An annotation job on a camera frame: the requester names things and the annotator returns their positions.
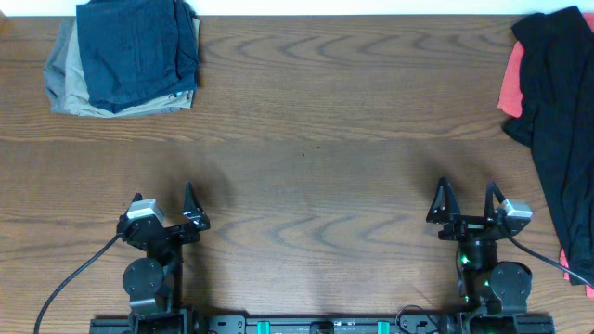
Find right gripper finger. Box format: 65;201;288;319
484;181;506;220
426;177;461;223

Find navy blue shorts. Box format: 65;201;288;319
76;0;200;113

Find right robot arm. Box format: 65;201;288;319
426;177;533;333

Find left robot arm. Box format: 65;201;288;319
116;183;210;333

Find red garment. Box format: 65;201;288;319
497;12;593;299

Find black garment pile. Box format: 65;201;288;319
502;6;593;285

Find folded khaki shorts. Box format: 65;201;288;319
54;23;194;118

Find grey folded garment underneath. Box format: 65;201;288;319
43;19;73;113

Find black right base cable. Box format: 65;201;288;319
395;303;442;334

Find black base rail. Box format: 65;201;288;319
89;313;556;334

